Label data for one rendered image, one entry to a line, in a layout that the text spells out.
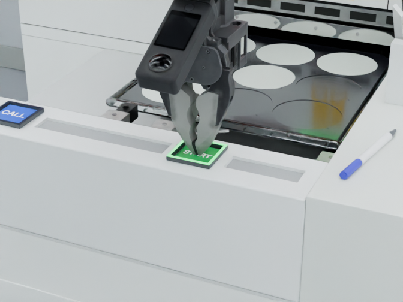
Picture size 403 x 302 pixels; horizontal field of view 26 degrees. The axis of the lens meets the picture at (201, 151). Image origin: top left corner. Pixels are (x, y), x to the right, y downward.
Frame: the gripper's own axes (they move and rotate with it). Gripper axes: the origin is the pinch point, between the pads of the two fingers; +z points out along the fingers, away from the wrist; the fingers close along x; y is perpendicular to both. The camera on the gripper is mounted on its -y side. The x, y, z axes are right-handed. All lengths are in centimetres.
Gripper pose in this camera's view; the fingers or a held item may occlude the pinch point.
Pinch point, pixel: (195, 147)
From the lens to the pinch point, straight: 102.6
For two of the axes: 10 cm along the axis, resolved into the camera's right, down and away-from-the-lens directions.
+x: -9.1, -1.9, 3.6
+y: 4.1, -4.3, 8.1
